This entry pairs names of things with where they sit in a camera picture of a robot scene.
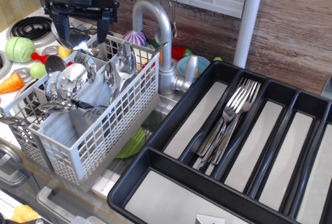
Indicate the yellow toy lemon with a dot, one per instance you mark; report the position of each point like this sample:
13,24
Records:
63,52

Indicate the black cutlery tray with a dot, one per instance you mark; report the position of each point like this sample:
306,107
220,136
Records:
275,169

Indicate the red toy pepper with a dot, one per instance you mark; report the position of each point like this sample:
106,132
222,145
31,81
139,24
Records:
179,52

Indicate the blue toy cup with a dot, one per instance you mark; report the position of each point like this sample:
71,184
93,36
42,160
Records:
203,63

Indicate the dark round spoon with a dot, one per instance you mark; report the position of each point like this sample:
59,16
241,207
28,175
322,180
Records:
54,63

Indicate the silver fork from basket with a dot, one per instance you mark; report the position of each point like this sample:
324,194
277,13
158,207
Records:
88,62

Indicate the green toy lettuce leaf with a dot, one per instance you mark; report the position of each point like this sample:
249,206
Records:
134,145

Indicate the purple toy onion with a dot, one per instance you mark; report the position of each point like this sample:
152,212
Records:
135,37

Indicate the yellow toy bottom left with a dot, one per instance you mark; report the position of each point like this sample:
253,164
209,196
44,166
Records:
23,214

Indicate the red toy handle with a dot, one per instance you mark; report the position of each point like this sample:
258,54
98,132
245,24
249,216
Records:
37,57

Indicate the grey plastic cutlery basket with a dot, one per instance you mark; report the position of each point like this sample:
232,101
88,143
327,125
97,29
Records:
78,148

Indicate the fork lying in basket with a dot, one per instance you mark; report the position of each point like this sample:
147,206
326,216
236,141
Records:
91,112

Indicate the silver spoon pair upright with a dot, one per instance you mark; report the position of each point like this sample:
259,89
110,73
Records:
117,73

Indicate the silver forks in tray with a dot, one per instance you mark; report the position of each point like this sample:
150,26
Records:
242,99

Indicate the silver toy faucet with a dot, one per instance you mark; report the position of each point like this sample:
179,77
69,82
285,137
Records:
169,81

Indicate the silver ladle at back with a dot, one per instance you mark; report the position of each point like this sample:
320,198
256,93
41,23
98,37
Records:
77,39

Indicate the black coil stove burner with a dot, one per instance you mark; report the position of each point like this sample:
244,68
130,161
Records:
32,28

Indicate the green toy cabbage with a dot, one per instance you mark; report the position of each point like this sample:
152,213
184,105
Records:
19,49

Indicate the green toy apple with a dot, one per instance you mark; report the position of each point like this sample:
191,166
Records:
38,70

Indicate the white metal shelf post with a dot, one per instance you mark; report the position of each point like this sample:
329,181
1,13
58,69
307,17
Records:
249,16

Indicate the large silver spoon bowl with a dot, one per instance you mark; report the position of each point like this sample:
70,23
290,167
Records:
65,85

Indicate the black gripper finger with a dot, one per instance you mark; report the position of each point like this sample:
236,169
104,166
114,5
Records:
103,24
61,23

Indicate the orange toy carrot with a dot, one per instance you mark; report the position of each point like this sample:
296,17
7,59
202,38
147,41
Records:
12,83

